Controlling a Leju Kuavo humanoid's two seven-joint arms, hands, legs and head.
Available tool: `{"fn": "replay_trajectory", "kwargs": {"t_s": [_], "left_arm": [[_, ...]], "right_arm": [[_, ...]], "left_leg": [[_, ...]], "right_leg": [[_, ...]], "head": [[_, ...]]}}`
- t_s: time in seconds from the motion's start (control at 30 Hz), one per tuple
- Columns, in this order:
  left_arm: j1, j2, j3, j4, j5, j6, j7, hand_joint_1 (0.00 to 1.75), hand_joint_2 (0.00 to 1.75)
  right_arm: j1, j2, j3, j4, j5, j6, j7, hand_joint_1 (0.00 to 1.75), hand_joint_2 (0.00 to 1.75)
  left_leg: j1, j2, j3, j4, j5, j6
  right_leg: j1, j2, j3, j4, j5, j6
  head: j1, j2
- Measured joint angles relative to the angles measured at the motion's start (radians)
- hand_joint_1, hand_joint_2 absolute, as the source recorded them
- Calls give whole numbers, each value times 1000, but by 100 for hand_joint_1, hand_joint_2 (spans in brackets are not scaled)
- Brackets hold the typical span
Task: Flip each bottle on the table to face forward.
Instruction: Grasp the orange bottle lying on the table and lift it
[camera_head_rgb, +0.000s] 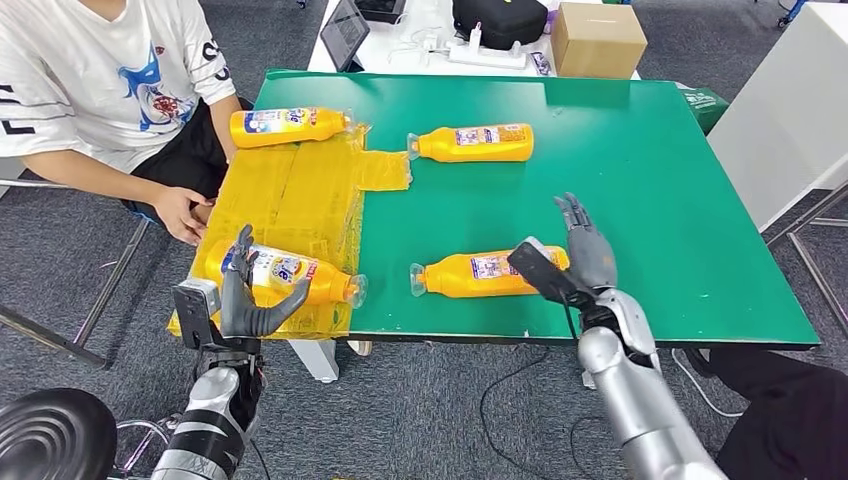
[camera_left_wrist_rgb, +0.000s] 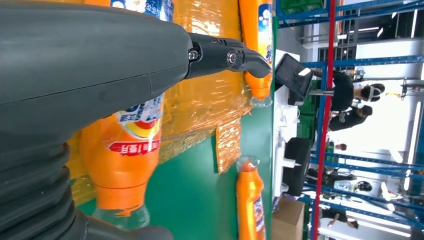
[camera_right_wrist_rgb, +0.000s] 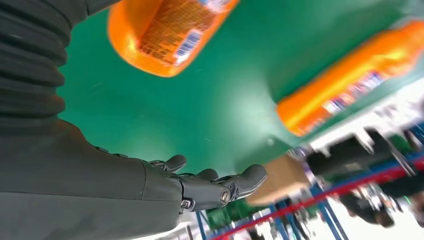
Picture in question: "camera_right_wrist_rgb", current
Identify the blue metal rack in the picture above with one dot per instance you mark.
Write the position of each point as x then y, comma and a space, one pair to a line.
326, 212

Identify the red pole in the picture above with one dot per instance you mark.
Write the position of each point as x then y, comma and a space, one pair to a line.
331, 193

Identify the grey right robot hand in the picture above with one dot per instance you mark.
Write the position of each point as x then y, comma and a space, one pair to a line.
82, 185

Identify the brown cardboard box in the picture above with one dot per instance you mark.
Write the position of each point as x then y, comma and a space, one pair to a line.
281, 182

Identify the person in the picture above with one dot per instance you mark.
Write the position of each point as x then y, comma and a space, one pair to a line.
371, 208

